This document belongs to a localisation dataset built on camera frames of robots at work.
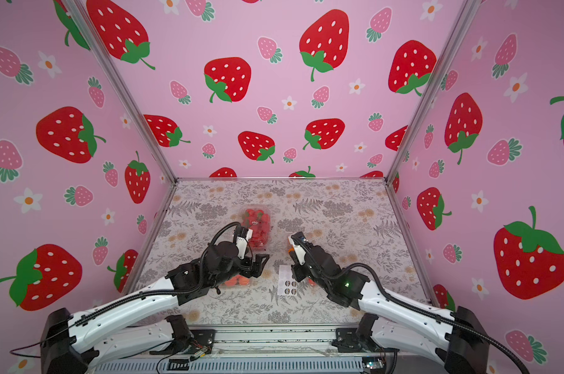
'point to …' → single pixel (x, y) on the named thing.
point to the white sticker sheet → (287, 285)
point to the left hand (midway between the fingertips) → (262, 253)
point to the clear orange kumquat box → (290, 248)
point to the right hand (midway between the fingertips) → (287, 258)
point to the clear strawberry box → (258, 217)
